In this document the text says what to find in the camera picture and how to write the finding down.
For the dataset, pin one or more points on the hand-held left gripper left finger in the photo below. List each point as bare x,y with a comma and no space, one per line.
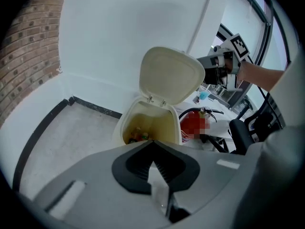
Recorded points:
95,180

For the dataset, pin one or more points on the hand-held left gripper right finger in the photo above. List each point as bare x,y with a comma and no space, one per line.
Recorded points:
214,175

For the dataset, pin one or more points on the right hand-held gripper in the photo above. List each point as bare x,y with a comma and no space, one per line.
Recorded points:
238,46

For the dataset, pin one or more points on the white pedal trash bin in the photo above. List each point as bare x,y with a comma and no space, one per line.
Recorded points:
166,80

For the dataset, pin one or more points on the brown bottle with white cap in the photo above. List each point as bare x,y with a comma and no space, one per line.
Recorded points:
137,133

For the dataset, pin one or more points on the person's right forearm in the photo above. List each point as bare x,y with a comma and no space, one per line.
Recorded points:
262,74

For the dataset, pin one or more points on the person's right hand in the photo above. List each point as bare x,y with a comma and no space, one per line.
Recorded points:
230,65

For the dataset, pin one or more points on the teal crumpled item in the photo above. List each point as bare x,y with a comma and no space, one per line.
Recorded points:
204,95

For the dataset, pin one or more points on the black office chair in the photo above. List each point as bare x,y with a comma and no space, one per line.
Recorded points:
240,132

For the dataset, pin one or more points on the red fire extinguisher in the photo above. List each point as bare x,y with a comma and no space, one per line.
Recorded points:
190,128

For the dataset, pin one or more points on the black baseboard strip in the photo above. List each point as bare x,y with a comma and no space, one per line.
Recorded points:
43,128

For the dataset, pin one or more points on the black window frame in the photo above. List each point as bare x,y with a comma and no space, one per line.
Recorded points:
268,32

